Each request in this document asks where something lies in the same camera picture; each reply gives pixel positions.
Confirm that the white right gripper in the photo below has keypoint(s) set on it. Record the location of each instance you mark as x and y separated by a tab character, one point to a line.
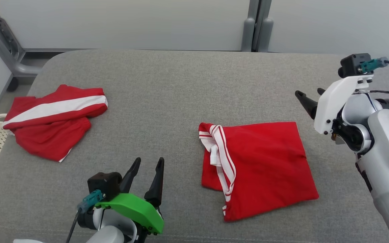
333	101

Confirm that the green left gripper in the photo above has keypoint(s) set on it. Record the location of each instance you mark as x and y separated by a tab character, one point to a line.
137	209

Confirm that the red white numbered jersey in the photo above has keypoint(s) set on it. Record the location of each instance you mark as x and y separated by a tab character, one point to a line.
265	162

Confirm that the red shorts with white stripe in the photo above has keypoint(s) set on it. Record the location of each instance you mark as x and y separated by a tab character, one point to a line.
46	141

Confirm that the grey fabric sofa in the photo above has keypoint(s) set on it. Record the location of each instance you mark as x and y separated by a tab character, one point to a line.
167	101

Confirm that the white tape flag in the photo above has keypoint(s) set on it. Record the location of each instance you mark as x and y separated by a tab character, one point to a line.
27	241

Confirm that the grey partition foot with caster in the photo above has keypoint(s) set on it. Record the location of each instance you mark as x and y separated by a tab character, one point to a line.
8	50

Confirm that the grey partition post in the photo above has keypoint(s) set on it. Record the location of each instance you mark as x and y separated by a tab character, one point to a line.
248	33
266	33

